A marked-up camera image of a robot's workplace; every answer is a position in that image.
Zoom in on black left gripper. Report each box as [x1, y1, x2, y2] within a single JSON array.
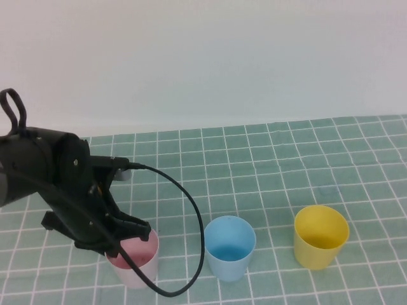
[[38, 173, 152, 258]]

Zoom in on pink plastic cup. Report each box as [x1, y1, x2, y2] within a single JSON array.
[[104, 228, 160, 290]]

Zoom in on yellow plastic cup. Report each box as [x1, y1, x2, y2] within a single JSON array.
[[293, 205, 350, 271]]

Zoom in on blue plastic cup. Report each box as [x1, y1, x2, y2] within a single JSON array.
[[203, 215, 257, 283]]

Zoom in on green checked tablecloth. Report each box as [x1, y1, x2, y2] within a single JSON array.
[[0, 114, 407, 305]]

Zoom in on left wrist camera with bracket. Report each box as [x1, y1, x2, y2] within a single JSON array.
[[91, 155, 132, 182]]

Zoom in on black left camera cable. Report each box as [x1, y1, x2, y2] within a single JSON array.
[[6, 162, 205, 298]]

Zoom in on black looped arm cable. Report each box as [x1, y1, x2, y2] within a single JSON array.
[[0, 88, 29, 136]]

